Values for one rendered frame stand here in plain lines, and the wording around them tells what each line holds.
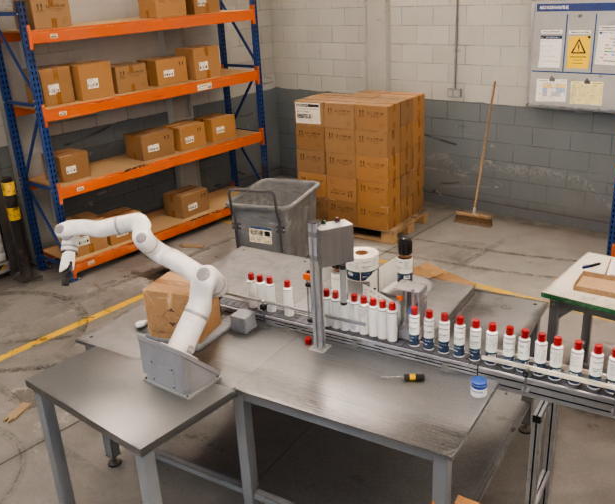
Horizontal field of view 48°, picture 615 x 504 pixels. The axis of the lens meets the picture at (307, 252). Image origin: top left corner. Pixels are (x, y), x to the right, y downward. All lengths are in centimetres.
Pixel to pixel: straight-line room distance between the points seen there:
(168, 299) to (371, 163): 375
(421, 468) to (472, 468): 25
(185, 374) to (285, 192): 368
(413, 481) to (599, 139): 465
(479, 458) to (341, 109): 411
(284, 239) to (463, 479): 293
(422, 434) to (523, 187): 522
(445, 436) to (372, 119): 438
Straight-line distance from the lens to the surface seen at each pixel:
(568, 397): 322
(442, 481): 294
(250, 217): 594
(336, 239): 324
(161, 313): 364
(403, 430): 293
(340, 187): 717
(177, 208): 768
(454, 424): 298
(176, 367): 317
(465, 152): 804
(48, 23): 660
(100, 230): 364
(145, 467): 306
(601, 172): 749
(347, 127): 696
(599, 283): 442
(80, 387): 347
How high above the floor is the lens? 256
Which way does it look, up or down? 22 degrees down
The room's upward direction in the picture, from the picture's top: 3 degrees counter-clockwise
